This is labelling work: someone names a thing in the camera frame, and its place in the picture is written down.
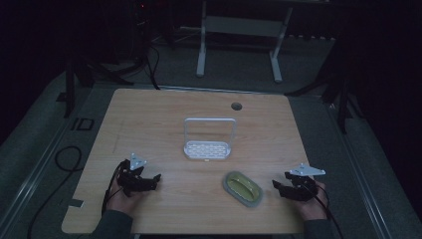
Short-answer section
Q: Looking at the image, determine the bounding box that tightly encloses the white metal desk frame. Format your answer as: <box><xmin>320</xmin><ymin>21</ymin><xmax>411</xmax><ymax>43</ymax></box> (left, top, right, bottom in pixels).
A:
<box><xmin>195</xmin><ymin>0</ymin><xmax>295</xmax><ymax>85</ymax></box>

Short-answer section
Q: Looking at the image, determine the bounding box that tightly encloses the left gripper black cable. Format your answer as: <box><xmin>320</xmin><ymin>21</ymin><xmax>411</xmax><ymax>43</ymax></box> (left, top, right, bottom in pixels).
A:
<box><xmin>101</xmin><ymin>161</ymin><xmax>125</xmax><ymax>217</ymax></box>

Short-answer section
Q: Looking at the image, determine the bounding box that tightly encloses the grey tape piece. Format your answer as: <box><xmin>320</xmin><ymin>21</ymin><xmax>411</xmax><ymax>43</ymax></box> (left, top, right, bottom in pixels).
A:
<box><xmin>67</xmin><ymin>197</ymin><xmax>85</xmax><ymax>209</ymax></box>

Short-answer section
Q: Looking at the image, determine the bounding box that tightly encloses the black stand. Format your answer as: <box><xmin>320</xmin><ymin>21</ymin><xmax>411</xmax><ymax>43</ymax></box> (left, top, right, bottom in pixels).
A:
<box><xmin>284</xmin><ymin>63</ymin><xmax>366</xmax><ymax>135</ymax></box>
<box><xmin>55</xmin><ymin>54</ymin><xmax>135</xmax><ymax>120</ymax></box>

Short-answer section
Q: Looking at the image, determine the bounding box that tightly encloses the person's left hand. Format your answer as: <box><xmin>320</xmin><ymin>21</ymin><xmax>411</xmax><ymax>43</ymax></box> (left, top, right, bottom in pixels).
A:
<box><xmin>105</xmin><ymin>178</ymin><xmax>146</xmax><ymax>217</ymax></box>

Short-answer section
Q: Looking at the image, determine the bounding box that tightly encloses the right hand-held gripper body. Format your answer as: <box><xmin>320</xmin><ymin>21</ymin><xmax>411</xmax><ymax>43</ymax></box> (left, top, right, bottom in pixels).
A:
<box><xmin>284</xmin><ymin>162</ymin><xmax>326</xmax><ymax>202</ymax></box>

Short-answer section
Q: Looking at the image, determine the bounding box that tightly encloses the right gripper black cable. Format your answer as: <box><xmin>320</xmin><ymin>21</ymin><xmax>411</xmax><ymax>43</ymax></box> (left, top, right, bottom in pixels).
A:
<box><xmin>310</xmin><ymin>183</ymin><xmax>345</xmax><ymax>239</ymax></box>

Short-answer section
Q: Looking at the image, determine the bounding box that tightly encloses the green oval soap dish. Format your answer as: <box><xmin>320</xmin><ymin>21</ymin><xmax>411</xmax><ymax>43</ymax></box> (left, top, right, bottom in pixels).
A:
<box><xmin>222</xmin><ymin>170</ymin><xmax>265</xmax><ymax>209</ymax></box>

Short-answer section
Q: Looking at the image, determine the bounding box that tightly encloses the black hanging cable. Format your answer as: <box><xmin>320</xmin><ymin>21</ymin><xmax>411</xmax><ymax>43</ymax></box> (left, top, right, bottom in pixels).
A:
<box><xmin>144</xmin><ymin>41</ymin><xmax>162</xmax><ymax>92</ymax></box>

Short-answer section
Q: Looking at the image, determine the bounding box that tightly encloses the person's right hand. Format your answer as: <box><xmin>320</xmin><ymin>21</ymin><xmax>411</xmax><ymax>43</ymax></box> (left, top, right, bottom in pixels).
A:
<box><xmin>293</xmin><ymin>179</ymin><xmax>330</xmax><ymax>222</ymax></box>

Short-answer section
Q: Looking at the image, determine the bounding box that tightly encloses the black floor cable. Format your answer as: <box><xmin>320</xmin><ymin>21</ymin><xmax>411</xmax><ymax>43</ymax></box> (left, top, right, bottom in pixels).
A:
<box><xmin>26</xmin><ymin>144</ymin><xmax>85</xmax><ymax>239</ymax></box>

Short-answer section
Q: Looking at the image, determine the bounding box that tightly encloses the white rack with handle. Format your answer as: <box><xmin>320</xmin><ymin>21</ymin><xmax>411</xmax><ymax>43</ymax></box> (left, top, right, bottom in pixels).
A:
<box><xmin>182</xmin><ymin>117</ymin><xmax>238</xmax><ymax>161</ymax></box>

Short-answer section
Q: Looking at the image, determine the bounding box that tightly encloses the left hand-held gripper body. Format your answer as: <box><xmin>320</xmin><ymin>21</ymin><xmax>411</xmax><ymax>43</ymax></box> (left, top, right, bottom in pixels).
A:
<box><xmin>115</xmin><ymin>152</ymin><xmax>149</xmax><ymax>197</ymax></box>

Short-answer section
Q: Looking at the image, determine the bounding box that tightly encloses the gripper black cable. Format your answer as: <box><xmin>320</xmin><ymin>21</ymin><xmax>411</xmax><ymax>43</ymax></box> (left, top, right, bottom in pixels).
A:
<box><xmin>310</xmin><ymin>183</ymin><xmax>345</xmax><ymax>239</ymax></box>
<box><xmin>101</xmin><ymin>161</ymin><xmax>125</xmax><ymax>217</ymax></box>

